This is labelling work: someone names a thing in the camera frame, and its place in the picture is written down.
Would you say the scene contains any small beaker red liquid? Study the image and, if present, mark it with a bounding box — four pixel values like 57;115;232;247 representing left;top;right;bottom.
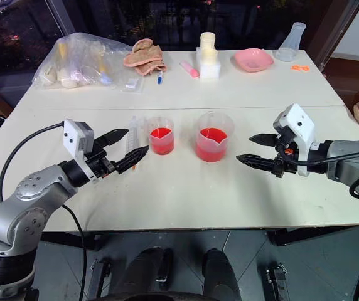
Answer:
146;116;176;156

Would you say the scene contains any white translucent box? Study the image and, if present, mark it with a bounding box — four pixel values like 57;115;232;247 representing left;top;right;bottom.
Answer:
195;46;222;82

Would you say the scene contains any pink plastic bowl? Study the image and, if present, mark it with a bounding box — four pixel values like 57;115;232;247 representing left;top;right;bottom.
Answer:
233;48;276;74

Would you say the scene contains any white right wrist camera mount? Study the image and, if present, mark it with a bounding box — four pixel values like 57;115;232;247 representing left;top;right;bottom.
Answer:
272;103;320;176

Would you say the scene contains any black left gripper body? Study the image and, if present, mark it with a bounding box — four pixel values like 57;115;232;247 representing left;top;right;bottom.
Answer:
84;141;120;181

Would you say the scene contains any large clear plastic bag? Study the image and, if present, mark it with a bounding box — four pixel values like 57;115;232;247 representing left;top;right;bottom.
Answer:
31;32;136;91

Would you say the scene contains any large beaker red liquid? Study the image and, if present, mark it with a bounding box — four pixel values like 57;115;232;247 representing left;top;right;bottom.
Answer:
194;111;235;163

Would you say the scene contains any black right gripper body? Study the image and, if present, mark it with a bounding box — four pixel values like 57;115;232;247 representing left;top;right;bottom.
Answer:
272;128;300;180

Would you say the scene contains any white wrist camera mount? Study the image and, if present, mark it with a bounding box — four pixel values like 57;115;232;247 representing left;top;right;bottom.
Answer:
62;119;96;181
272;103;320;176

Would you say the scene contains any short cream plastic jar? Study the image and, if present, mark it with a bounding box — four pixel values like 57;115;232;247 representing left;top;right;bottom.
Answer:
200;47;218;66

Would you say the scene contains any dark rounded shape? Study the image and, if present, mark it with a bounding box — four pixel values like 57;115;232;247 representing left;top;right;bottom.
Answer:
201;247;240;301
115;246;174;301

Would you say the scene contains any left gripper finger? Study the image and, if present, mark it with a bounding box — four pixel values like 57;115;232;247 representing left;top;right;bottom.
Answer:
93;128;131;147
115;145;151;175

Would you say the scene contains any small clear zip bag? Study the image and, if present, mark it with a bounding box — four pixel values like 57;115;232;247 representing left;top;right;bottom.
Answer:
119;76;145;93

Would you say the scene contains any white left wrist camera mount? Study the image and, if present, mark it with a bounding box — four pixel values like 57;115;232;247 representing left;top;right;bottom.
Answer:
62;119;96;181

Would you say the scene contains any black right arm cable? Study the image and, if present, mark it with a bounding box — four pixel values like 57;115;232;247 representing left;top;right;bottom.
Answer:
287;150;359;199

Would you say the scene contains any pink crumpled towel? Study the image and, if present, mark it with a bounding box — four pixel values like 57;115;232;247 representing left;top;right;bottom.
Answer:
123;38;168;77

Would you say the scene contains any clear plastic syringe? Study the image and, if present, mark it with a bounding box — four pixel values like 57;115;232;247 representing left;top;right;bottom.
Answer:
125;115;148;172

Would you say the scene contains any black table frame bar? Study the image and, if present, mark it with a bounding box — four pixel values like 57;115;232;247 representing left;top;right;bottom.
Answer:
266;224;359;247
39;231;105;252

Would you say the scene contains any pink tube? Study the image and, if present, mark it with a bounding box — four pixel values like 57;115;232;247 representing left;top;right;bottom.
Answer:
179;60;201;80

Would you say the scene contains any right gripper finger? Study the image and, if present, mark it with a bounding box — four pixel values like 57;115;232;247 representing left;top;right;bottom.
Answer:
235;153;276;173
249;133;281;148

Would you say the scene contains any black metal bracket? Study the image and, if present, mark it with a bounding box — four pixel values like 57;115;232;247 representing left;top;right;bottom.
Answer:
90;257;112;296
265;262;291;301

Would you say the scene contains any clear conical flask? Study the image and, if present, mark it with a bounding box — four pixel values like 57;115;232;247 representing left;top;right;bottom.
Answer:
274;21;308;62

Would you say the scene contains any tall cream plastic jar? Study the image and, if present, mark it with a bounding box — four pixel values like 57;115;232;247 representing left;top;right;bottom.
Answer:
200;31;219;51

